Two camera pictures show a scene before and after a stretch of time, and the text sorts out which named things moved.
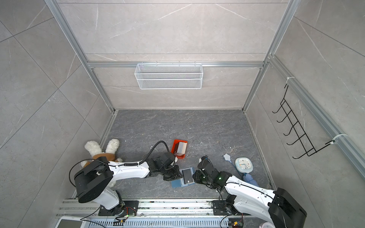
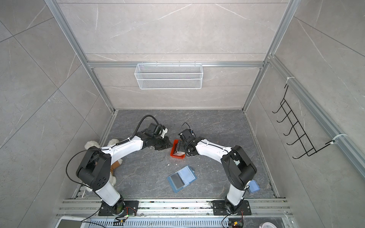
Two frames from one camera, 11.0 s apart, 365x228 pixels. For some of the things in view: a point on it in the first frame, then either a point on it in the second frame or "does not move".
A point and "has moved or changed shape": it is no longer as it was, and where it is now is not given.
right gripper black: x=196 y=178 → x=179 y=145
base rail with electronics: x=201 y=213 does not move
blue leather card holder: x=180 y=182 has moved or changed shape
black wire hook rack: x=303 y=139 does not move
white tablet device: x=72 y=222 does not move
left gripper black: x=177 y=175 → x=167 y=144
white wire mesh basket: x=168 y=76 does not move
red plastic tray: x=174 y=148 does not move
